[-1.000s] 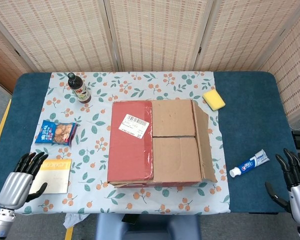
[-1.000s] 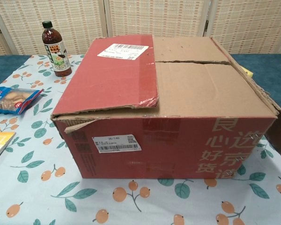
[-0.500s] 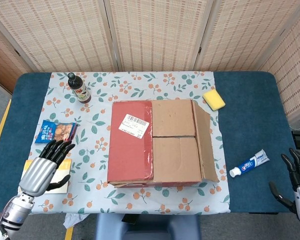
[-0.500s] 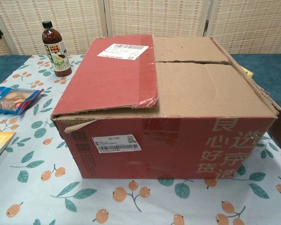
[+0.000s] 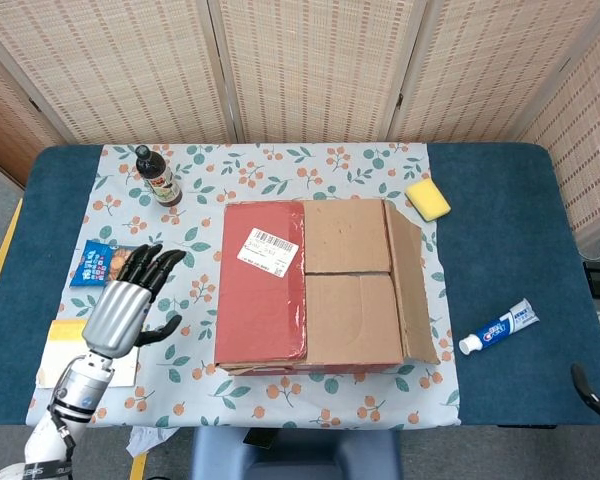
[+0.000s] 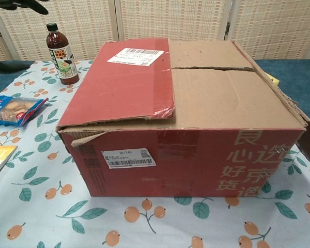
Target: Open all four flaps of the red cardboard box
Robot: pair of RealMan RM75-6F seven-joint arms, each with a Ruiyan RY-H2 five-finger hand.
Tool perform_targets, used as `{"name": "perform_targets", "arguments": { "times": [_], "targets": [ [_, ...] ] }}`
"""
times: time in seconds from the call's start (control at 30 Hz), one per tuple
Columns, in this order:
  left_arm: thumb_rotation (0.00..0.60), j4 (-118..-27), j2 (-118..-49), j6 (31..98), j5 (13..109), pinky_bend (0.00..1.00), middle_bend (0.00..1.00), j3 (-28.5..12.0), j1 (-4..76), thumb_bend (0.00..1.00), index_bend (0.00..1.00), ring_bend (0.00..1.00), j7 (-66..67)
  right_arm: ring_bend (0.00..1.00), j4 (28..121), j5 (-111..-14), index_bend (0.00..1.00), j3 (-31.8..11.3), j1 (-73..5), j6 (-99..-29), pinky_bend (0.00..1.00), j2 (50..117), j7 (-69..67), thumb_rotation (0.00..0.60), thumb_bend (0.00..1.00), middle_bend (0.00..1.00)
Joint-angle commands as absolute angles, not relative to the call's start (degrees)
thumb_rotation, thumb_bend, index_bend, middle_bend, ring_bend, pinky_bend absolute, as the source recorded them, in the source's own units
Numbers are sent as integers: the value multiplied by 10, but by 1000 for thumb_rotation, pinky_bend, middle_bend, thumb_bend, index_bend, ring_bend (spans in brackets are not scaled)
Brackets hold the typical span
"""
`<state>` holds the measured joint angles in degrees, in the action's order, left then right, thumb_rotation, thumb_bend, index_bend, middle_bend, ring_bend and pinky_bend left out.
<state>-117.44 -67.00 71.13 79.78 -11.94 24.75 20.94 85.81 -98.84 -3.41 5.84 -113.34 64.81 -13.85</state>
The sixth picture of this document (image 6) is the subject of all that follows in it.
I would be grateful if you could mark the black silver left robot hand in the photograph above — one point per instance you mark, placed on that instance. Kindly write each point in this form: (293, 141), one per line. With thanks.
(28, 4)

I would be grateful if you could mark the red cardboard shipping box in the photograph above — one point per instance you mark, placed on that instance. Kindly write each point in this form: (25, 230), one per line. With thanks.
(211, 103)

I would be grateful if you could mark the dark sauce bottle black cap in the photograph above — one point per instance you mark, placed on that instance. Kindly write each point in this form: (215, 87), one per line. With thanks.
(63, 64)

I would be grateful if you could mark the blue snack bag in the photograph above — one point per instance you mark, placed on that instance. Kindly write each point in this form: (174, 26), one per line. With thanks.
(13, 109)

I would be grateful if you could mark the woven bamboo folding screen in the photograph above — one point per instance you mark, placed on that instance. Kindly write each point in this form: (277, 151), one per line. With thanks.
(170, 18)

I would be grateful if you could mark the floral fruit print tablecloth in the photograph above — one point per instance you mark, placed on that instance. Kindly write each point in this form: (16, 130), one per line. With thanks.
(41, 206)

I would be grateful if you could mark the yellow sponge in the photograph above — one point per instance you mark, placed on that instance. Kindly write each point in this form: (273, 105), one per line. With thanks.
(273, 79)

